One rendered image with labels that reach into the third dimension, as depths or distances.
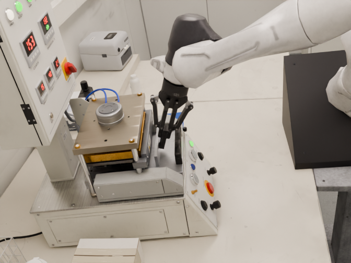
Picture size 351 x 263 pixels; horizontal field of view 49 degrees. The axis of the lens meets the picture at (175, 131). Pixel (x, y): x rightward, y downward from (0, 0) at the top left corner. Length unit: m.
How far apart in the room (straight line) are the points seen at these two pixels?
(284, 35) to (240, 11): 2.80
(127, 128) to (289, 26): 0.53
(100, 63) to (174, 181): 1.26
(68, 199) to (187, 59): 0.58
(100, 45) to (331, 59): 1.20
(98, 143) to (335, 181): 0.80
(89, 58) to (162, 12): 1.59
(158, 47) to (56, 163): 2.71
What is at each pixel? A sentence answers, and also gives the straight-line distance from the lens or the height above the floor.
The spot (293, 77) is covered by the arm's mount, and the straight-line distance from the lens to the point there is 1.51.
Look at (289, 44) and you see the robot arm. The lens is 0.84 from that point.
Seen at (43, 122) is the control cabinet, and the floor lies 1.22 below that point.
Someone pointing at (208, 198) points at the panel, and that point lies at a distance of 1.28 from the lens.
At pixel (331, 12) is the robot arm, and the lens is 0.81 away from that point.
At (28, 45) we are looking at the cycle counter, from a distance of 1.01.
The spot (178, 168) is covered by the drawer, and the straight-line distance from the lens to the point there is 1.15.
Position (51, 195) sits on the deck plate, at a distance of 1.26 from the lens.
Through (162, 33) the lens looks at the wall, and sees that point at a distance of 3.77.
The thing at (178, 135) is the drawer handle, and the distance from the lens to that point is 1.21.
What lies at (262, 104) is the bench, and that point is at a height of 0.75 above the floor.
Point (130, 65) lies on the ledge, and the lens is 2.24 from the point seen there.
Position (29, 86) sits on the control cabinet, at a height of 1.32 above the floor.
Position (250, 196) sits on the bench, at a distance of 1.35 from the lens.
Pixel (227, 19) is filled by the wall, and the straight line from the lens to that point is 3.65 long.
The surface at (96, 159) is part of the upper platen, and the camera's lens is 1.13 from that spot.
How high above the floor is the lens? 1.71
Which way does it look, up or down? 35 degrees down
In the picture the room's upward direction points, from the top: 10 degrees counter-clockwise
